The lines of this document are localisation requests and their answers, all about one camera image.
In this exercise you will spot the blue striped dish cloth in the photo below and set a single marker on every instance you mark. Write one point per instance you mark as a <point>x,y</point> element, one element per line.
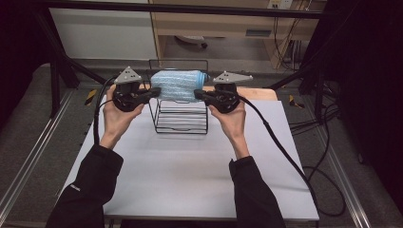
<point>179,85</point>

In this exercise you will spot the wooden table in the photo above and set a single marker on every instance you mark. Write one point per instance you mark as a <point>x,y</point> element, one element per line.
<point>259,94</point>

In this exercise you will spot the person's left hand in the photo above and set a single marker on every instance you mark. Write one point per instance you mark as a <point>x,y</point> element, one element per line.
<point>117,122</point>

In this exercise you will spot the yellow black tape strip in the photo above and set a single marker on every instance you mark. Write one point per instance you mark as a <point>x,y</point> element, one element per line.
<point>90,97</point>
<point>295,102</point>

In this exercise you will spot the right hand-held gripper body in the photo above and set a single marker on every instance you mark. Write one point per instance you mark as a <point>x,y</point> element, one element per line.
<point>226,98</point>

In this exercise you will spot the white wall socket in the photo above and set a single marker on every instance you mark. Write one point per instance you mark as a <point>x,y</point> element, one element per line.
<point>280,3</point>

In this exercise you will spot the aluminium floor rail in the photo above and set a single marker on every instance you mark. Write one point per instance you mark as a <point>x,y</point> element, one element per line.
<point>345,177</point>
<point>34,152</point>

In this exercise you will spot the person's right hand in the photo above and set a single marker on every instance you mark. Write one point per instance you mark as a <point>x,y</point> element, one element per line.
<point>234,125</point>

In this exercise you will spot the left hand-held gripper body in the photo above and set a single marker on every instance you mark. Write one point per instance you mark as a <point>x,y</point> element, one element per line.
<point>126,95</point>

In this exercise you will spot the black metal stand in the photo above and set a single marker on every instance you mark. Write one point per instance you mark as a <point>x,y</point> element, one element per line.
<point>55,85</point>
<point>318,85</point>

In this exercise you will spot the black curtain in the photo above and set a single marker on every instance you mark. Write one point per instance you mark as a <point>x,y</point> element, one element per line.
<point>19,47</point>
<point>370,79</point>

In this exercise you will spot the light wooden desk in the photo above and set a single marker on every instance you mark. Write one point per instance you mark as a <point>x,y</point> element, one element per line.
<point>221,22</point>

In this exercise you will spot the white table cover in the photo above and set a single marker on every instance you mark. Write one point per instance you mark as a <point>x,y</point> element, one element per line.
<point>177,177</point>

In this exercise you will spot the black metal crossbar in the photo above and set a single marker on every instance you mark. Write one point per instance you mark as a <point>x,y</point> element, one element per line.
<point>190,9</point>

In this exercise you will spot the white cabinet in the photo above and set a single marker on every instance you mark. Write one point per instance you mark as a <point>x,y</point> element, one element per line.
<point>104,34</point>

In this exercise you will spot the white chair base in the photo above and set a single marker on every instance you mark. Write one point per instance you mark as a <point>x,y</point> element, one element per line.
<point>191,39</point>

